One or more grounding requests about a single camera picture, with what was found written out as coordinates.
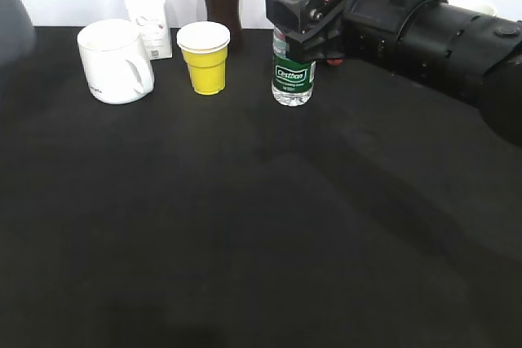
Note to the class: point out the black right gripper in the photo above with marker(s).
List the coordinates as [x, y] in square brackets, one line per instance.
[399, 38]

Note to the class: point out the grey ceramic mug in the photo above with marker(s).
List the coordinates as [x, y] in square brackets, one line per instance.
[17, 35]

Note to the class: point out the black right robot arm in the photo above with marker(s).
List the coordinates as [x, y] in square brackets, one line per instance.
[468, 55]

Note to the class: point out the red ceramic mug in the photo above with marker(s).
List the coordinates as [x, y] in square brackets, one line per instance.
[334, 62]

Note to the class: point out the black ceramic mug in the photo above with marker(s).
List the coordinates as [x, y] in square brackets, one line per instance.
[481, 6]

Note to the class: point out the white ceramic mug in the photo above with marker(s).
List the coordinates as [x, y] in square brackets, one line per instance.
[115, 62]

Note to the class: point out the clear water bottle green label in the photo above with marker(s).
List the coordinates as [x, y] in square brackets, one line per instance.
[292, 82]

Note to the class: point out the yellow plastic cup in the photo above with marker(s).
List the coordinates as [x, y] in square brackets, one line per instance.
[204, 46]

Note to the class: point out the white paper carton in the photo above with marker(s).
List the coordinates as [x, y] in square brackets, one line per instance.
[150, 18]

